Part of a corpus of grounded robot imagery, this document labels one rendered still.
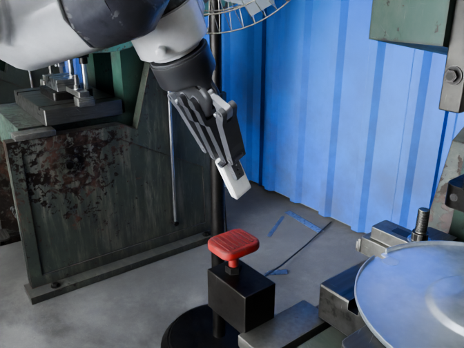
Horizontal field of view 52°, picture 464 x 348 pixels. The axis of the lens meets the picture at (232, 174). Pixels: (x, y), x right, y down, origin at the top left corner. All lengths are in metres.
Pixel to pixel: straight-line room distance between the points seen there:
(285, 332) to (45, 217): 1.34
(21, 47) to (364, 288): 0.46
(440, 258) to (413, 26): 0.31
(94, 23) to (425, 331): 0.45
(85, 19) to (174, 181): 1.66
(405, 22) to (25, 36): 0.40
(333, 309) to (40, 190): 1.36
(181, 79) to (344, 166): 1.84
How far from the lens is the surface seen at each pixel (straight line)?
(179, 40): 0.54
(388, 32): 0.60
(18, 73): 3.59
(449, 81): 0.57
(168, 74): 0.57
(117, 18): 0.44
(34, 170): 1.86
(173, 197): 2.10
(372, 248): 0.81
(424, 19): 0.58
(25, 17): 0.48
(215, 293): 0.77
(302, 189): 2.59
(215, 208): 1.41
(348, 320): 0.73
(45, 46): 0.49
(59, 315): 1.92
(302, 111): 2.45
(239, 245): 0.72
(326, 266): 2.12
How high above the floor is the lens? 1.12
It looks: 22 degrees down
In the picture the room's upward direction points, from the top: straight up
